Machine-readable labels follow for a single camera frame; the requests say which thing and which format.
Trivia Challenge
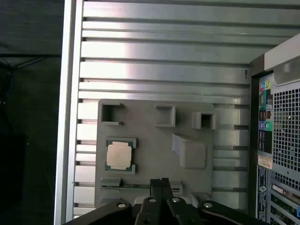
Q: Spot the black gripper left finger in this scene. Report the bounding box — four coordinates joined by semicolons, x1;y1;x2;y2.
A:
67;178;170;225

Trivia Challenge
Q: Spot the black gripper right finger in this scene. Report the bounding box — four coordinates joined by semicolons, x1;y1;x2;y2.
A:
162;177;267;225

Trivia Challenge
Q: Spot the black open PC case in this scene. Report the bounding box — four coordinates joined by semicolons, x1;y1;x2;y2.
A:
249;32;300;225

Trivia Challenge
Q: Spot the grey plastic parts rack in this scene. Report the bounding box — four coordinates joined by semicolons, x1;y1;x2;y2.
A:
95;98;215;213

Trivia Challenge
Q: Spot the CPU with silver top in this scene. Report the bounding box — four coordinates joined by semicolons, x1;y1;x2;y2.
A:
105;140;134;171

